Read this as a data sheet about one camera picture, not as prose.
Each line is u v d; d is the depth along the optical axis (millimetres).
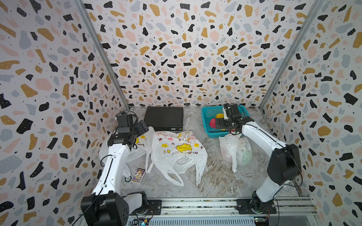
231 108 699
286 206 763
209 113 1128
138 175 834
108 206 376
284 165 461
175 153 856
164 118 1067
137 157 904
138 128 713
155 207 729
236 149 849
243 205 744
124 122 585
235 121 663
